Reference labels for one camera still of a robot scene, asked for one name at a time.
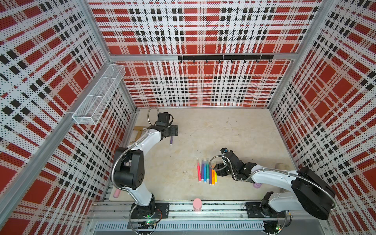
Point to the green marker pen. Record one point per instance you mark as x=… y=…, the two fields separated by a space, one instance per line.
x=207 y=171

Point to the blue marker pen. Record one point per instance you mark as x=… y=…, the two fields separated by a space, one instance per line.
x=205 y=172

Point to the yellow marker pen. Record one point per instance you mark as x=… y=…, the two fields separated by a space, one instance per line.
x=215 y=177

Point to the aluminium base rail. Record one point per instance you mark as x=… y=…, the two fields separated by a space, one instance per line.
x=215 y=216

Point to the left base circuit board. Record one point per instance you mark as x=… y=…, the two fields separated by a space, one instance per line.
x=146 y=225

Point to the pink cylinder near left wall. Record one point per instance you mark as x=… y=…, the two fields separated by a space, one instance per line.
x=116 y=193

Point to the orange marker pen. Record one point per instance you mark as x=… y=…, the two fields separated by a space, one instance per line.
x=212 y=177

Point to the pink marker pen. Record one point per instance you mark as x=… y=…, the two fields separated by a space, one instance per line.
x=199 y=171

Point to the violet marker pen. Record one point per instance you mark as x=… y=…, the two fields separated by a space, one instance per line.
x=202 y=171

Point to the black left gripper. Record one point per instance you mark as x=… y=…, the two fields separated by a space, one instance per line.
x=174 y=130

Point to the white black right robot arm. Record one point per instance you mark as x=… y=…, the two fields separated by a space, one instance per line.
x=302 y=190

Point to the pink cylinder on rail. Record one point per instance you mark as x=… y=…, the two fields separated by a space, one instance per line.
x=197 y=205

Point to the base circuit board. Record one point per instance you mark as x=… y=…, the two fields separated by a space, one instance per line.
x=272 y=227
x=146 y=225

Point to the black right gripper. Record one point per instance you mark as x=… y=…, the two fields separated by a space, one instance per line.
x=221 y=173

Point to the black hook rail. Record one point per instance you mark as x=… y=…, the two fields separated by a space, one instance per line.
x=243 y=57

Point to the right base circuit board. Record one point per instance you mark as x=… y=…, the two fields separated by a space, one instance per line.
x=272 y=227

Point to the white wire mesh basket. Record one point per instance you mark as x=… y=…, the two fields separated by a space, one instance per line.
x=91 y=109

